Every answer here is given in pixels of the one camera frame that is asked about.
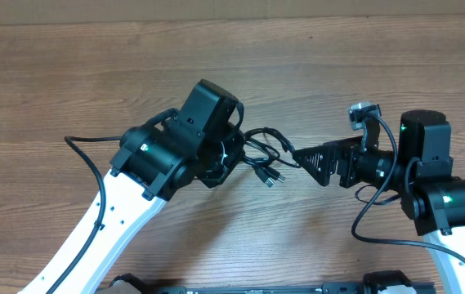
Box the thick black USB cable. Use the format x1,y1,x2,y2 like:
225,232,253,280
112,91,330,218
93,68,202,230
239,127,301,189

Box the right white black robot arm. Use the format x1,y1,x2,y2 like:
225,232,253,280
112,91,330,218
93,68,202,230
293,105,465,293

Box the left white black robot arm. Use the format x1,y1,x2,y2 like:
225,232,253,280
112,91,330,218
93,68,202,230
22,79,244,293

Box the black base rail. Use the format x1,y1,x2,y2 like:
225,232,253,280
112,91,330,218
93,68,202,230
96,270,436,294

